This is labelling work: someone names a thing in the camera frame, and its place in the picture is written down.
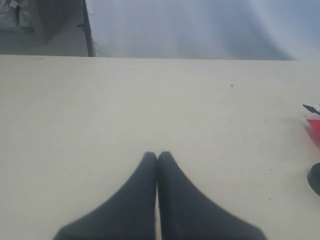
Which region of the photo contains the white sack in background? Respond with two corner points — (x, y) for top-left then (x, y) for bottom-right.
(0, 0), (19, 31)

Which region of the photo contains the black backdrop stand pole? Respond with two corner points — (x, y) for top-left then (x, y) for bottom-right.
(77, 0), (96, 57)

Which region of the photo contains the dark grey rounded object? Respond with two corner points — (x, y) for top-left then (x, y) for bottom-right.
(307, 162), (320, 196)

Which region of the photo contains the red cloth piece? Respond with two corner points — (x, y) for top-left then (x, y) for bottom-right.
(302, 104), (320, 149)

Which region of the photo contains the white backdrop cloth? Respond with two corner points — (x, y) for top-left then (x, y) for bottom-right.
(86, 0), (320, 61)

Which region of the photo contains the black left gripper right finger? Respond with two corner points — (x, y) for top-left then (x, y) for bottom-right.
(157, 151), (266, 240)

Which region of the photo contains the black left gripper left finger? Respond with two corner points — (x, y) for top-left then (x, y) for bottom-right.
(54, 152), (157, 240)

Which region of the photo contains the green white bag in background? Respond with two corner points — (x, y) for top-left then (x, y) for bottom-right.
(16, 0), (35, 32)

